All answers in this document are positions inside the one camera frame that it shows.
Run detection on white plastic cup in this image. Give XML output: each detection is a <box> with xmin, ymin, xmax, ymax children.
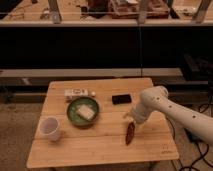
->
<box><xmin>39</xmin><ymin>117</ymin><xmax>61</xmax><ymax>141</ymax></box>

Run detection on red chili pepper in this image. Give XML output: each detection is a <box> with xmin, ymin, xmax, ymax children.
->
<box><xmin>125</xmin><ymin>122</ymin><xmax>135</xmax><ymax>145</ymax></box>

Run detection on green ceramic bowl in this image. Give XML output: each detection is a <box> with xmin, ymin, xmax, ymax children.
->
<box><xmin>67</xmin><ymin>97</ymin><xmax>99</xmax><ymax>127</ymax></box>

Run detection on wooden folding table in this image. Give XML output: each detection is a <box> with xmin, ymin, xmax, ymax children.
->
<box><xmin>27</xmin><ymin>78</ymin><xmax>179</xmax><ymax>169</ymax></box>

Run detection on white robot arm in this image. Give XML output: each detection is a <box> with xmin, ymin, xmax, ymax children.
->
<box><xmin>127</xmin><ymin>86</ymin><xmax>213</xmax><ymax>146</ymax></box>

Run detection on white labelled box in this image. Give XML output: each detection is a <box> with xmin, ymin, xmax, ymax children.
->
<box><xmin>64</xmin><ymin>89</ymin><xmax>89</xmax><ymax>99</ymax></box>

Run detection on small black box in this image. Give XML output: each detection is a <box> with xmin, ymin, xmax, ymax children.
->
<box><xmin>112</xmin><ymin>94</ymin><xmax>132</xmax><ymax>105</ymax></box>

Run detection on black floor cable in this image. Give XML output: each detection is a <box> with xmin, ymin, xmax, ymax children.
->
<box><xmin>169</xmin><ymin>99</ymin><xmax>213</xmax><ymax>171</ymax></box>

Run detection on white sponge block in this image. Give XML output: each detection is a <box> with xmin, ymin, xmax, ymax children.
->
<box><xmin>77</xmin><ymin>105</ymin><xmax>95</xmax><ymax>121</ymax></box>

